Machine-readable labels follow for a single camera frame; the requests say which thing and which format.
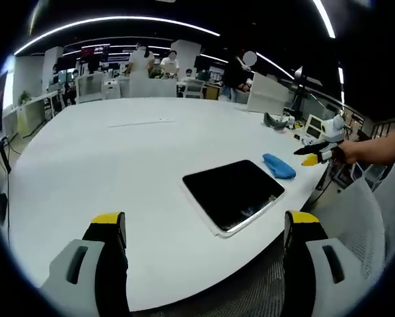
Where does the white low cabinet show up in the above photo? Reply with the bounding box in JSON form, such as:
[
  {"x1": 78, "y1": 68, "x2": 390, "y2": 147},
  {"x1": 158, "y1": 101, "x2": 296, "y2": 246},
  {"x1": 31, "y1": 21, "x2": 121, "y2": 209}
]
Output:
[{"x1": 17, "y1": 90, "x2": 60, "y2": 137}]

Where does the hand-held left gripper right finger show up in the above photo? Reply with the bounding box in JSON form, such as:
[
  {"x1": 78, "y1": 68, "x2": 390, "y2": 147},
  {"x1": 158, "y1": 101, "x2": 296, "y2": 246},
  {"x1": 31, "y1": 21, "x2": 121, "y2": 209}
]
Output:
[{"x1": 282, "y1": 210, "x2": 365, "y2": 317}]

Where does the black cable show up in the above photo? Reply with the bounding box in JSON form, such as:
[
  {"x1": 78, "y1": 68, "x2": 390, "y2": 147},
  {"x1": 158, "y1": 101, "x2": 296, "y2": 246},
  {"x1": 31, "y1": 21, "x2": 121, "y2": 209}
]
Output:
[{"x1": 0, "y1": 137, "x2": 13, "y2": 232}]

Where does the white box with screen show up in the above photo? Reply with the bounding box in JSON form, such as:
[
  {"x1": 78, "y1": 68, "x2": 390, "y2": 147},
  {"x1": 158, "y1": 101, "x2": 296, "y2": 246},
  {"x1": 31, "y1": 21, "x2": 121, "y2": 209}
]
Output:
[{"x1": 304, "y1": 113, "x2": 324, "y2": 139}]

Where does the green potted plant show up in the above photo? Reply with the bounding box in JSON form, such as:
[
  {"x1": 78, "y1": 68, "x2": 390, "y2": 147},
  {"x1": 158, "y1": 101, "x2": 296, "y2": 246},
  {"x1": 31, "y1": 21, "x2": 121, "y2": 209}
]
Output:
[{"x1": 17, "y1": 90, "x2": 32, "y2": 107}]

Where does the white partition panel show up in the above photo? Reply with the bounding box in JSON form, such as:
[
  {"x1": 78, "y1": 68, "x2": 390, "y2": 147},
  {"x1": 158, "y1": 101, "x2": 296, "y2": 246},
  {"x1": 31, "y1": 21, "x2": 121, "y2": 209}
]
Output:
[{"x1": 246, "y1": 71, "x2": 289, "y2": 115}]

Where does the person's right hand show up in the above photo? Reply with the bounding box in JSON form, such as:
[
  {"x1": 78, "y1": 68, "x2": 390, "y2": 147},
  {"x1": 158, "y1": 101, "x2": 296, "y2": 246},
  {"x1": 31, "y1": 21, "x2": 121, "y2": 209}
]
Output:
[{"x1": 330, "y1": 141, "x2": 364, "y2": 165}]

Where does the curved ceiling light strip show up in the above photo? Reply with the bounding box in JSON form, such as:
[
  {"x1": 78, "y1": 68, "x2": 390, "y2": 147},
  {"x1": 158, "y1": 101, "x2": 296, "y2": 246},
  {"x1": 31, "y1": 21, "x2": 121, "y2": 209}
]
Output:
[
  {"x1": 310, "y1": 0, "x2": 338, "y2": 40},
  {"x1": 13, "y1": 15, "x2": 222, "y2": 56}
]

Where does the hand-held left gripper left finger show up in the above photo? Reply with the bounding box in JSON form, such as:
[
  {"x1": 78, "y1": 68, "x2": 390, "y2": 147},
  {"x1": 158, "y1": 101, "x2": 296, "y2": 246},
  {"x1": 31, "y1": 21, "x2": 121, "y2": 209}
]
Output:
[{"x1": 40, "y1": 211, "x2": 131, "y2": 317}]

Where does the blue cleaning cloth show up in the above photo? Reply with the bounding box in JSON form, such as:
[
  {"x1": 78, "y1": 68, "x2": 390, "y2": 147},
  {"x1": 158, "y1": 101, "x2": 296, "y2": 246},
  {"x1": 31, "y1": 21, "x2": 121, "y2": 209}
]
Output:
[{"x1": 262, "y1": 152, "x2": 298, "y2": 181}]

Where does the white mesh office chair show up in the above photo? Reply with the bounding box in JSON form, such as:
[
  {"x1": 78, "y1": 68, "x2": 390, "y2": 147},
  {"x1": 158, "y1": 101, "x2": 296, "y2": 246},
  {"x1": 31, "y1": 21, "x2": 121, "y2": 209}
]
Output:
[{"x1": 243, "y1": 177, "x2": 387, "y2": 317}]

